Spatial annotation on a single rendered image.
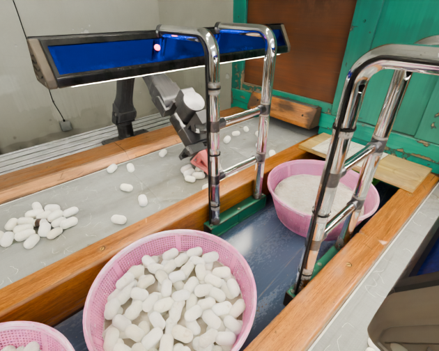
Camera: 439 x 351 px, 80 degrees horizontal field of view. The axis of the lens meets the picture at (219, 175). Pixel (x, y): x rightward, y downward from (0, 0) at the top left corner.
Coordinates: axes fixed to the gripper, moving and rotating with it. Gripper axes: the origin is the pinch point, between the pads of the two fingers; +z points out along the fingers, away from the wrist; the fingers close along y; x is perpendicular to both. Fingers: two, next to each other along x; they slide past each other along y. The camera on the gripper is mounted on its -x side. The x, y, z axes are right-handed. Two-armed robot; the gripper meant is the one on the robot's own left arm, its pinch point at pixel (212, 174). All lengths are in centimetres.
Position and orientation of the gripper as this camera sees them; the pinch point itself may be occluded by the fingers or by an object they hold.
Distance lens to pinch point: 72.9
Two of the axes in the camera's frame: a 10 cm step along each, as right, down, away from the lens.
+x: -4.4, 3.7, 8.2
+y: 7.4, -3.6, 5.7
